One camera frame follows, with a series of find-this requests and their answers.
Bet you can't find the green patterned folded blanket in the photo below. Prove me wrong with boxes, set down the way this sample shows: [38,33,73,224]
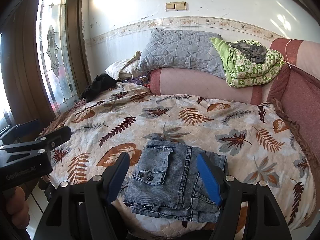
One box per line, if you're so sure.
[209,37,285,88]

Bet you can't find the wooden stained glass door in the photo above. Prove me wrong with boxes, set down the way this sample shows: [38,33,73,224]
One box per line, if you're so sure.
[0,0,90,135]

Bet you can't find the pink sofa backrest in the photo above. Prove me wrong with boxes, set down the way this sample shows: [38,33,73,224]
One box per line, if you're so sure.
[265,38,320,165]

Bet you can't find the blue denim pants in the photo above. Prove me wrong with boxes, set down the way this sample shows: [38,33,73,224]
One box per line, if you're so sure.
[122,133,228,223]

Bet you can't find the pink bolster cushion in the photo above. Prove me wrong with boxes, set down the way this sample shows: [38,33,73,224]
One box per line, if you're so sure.
[148,67,272,105]

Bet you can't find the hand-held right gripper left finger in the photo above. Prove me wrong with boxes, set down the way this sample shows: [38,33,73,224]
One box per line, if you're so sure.
[34,152,130,240]

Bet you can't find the grey crumpled cloth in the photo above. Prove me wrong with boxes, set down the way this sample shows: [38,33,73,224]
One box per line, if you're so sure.
[229,40,268,64]

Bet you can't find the grey quilted pillow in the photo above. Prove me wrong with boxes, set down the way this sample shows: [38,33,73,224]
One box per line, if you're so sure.
[136,28,227,80]

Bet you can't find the purple patterned cloth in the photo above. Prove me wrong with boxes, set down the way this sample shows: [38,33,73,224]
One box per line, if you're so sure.
[124,76,150,88]

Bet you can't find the black crumpled cloth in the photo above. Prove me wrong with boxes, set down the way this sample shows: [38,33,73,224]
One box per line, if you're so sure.
[80,73,118,102]

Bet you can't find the cream pillow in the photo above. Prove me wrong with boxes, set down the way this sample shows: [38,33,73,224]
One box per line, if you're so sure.
[105,51,143,82]

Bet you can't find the person's left hand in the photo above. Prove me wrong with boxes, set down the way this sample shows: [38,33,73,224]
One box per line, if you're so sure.
[2,185,30,232]

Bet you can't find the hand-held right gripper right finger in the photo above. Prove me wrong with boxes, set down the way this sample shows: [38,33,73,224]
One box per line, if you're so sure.
[196,152,293,240]

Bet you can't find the leaf print blanket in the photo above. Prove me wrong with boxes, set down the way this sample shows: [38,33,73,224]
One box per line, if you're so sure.
[40,81,316,238]

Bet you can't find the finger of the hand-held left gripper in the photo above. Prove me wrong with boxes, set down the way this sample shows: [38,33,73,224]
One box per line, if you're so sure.
[0,119,42,146]
[0,126,72,153]

